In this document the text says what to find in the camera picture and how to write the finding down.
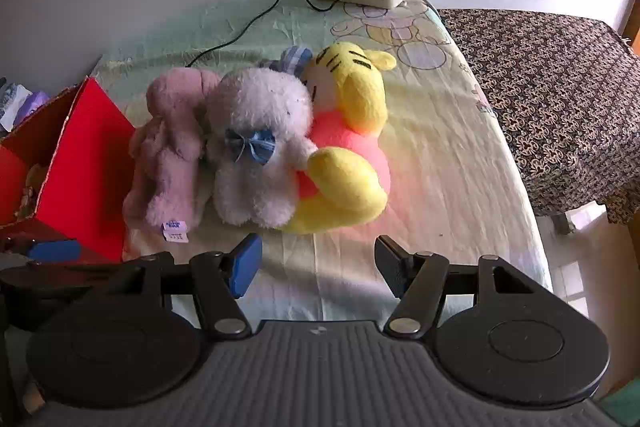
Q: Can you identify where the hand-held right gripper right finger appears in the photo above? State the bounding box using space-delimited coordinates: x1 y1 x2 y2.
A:
374 234 548 339

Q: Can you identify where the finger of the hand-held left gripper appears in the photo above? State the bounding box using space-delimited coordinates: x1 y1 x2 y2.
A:
0 234 83 263
0 258 151 295

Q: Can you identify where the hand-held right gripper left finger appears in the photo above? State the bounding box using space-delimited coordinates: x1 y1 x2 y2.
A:
120 233 264 342

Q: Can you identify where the red cardboard box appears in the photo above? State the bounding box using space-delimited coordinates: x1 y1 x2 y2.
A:
0 77 137 264

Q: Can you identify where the pink plush toy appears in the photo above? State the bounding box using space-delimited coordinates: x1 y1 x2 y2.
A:
122 67 223 242

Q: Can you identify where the white plush rabbit blue bow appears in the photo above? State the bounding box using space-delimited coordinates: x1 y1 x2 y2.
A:
205 47 319 230

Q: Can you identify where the yellow tiger plush toy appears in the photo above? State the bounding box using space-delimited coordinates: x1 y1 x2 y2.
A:
282 42 398 236

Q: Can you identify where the cartoon printed bed sheet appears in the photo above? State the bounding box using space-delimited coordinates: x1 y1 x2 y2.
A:
92 0 554 324

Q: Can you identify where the purple tissue pack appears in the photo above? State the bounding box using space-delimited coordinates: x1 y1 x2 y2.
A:
20 90 52 118

